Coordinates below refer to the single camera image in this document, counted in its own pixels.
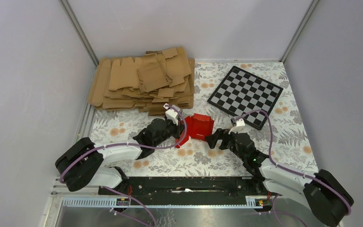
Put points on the floral patterned mat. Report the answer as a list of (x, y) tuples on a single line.
[(285, 138)]

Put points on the black white checkerboard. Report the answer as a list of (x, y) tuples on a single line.
[(240, 92)]

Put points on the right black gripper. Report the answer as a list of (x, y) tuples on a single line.
[(222, 134)]

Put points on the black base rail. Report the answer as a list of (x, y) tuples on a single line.
[(195, 191)]

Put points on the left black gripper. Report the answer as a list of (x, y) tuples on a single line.
[(177, 133)]

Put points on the stack of brown cardboard blanks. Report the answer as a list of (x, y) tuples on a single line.
[(145, 83)]

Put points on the red paper box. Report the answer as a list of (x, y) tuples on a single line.
[(198, 127)]

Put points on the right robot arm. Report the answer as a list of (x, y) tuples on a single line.
[(320, 192)]

